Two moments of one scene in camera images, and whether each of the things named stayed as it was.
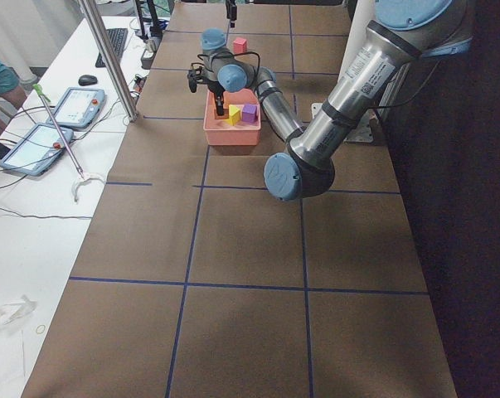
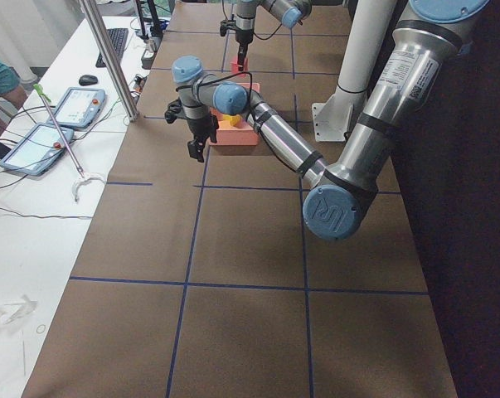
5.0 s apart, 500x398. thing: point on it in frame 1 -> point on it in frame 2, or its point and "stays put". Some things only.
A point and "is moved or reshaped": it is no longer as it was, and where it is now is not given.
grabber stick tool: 83,178 stays put
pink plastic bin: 220,133 stays put
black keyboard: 117,37 stays put
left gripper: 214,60 -> 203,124
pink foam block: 240,46 is moved or reshaped
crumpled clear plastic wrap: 9,313 stays put
